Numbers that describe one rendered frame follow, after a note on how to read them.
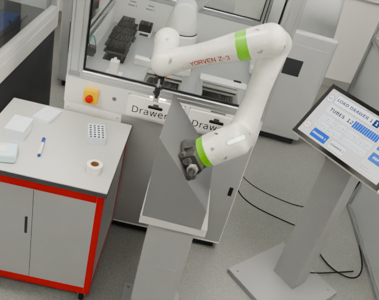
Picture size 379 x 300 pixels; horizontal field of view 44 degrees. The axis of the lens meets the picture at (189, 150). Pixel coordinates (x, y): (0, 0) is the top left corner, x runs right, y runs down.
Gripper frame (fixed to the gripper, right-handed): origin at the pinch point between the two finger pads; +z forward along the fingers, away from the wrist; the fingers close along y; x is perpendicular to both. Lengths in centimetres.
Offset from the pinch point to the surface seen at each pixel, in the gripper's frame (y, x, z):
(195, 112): -6.4, 20.5, 12.0
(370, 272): 16, 157, 97
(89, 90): -4.0, -33.3, 12.4
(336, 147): 7, 88, -2
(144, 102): -6.0, -5.4, 13.5
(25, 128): 28, -54, 11
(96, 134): 18.1, -23.9, 16.5
